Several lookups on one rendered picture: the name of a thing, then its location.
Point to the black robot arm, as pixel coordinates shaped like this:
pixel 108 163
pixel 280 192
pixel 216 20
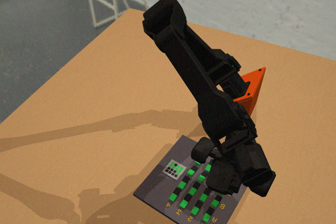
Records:
pixel 202 69

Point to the grey switch panel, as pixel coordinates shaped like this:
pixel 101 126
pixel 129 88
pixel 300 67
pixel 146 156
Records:
pixel 177 189

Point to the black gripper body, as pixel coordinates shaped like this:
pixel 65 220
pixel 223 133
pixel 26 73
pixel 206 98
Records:
pixel 205 148

